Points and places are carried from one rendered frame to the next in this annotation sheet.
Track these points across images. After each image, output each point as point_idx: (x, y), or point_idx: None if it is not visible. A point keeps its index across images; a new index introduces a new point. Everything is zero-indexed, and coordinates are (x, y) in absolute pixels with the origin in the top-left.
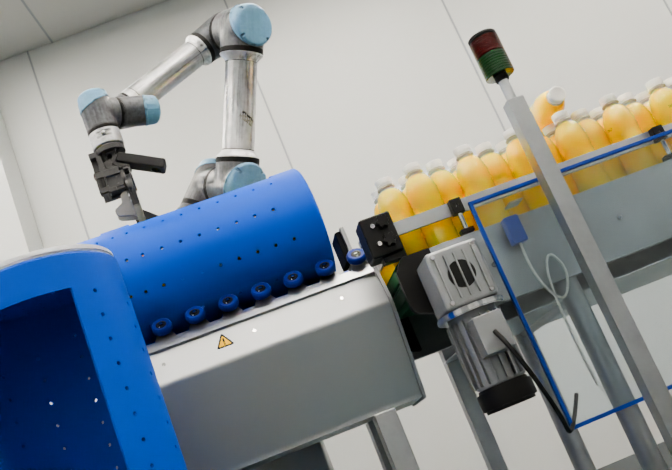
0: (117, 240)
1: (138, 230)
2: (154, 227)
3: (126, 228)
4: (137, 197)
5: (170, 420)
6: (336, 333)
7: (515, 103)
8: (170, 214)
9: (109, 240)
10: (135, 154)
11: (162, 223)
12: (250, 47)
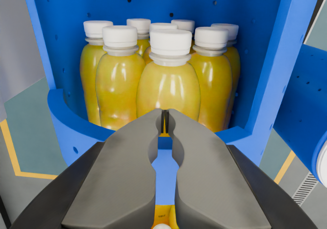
0: (268, 137)
1: (281, 100)
2: (295, 61)
3: (260, 134)
4: (250, 162)
5: (317, 48)
6: None
7: None
8: (305, 8)
9: (262, 154)
10: None
11: (302, 39)
12: None
